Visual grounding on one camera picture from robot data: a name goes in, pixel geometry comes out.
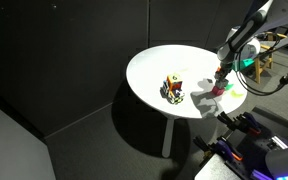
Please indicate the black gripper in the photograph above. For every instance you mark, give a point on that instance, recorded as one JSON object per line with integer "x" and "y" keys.
{"x": 224, "y": 71}

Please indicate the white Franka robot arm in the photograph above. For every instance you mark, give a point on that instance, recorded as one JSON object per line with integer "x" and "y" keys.
{"x": 247, "y": 26}

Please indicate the pink block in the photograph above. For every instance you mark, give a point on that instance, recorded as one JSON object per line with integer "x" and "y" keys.
{"x": 218, "y": 91}

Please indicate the lime green block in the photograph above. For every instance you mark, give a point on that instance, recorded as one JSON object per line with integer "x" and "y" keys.
{"x": 237, "y": 94}

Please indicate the orange number six cube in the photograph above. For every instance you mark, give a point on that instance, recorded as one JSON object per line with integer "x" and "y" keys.
{"x": 174, "y": 81}

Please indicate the black white letter cube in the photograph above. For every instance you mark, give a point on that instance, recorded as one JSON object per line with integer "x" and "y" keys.
{"x": 176, "y": 97}

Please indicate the blue spring clamp orange tips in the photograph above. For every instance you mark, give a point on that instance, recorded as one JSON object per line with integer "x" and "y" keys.
{"x": 250, "y": 122}
{"x": 229, "y": 150}

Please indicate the wooden chair grey seat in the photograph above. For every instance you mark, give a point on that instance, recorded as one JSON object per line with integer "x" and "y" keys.
{"x": 267, "y": 56}

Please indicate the black white patterned cube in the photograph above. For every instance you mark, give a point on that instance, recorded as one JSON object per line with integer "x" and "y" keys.
{"x": 165, "y": 88}

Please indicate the white round table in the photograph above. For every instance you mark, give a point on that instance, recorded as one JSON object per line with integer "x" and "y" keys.
{"x": 150, "y": 66}

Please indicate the grey metal box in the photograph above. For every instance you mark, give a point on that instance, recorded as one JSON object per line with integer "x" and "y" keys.
{"x": 215, "y": 170}

